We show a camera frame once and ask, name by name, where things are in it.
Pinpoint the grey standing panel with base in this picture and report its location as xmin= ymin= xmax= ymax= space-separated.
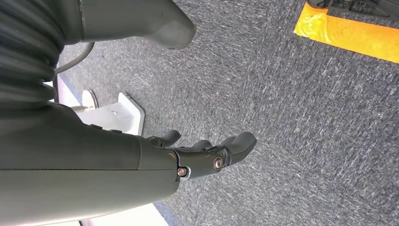
xmin=76 ymin=92 xmax=146 ymax=137

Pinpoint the round disc base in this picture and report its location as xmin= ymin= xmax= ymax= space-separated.
xmin=81 ymin=89 xmax=99 ymax=110

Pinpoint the yellow floor tape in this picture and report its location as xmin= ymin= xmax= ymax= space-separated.
xmin=293 ymin=2 xmax=399 ymax=65

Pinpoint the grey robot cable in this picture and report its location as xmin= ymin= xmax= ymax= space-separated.
xmin=52 ymin=42 xmax=95 ymax=104

